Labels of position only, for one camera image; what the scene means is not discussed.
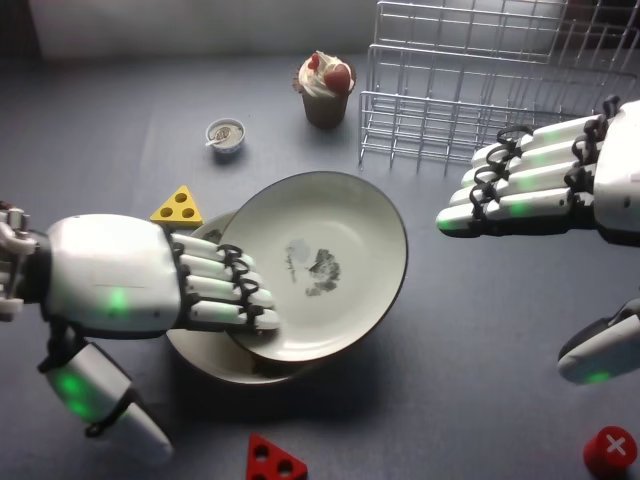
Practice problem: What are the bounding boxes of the yellow triangle block three holes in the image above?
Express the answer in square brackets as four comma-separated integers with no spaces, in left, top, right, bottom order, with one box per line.
[149,184,205,229]

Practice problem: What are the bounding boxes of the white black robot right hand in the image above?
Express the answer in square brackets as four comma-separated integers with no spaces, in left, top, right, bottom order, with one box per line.
[435,95,640,386]

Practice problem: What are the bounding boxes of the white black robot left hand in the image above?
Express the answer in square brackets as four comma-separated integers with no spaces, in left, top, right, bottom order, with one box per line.
[37,213,281,469]

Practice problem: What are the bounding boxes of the grey table cloth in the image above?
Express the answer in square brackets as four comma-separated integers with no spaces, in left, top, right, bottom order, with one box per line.
[0,52,640,480]

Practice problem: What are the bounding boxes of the white plate with leaf print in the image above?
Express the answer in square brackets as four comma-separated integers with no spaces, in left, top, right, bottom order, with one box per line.
[164,209,326,386]

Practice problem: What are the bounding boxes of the red triangle block three holes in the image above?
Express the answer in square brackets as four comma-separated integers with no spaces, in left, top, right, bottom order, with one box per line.
[246,432,309,480]

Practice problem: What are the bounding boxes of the silver wire dish rack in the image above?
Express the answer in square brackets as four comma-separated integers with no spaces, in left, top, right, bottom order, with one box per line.
[357,0,640,176]

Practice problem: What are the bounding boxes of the red cylinder block white cross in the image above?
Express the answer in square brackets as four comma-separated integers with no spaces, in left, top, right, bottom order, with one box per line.
[583,425,639,474]

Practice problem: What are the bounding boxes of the toy cupcake with strawberries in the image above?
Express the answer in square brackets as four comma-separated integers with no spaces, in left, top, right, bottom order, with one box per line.
[291,49,358,129]

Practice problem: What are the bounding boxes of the small toy bowl with spoon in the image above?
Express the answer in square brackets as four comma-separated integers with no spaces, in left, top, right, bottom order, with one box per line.
[204,117,246,162]

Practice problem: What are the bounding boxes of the white plate with ink smudge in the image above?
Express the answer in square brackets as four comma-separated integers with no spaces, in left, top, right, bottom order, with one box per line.
[222,171,410,362]

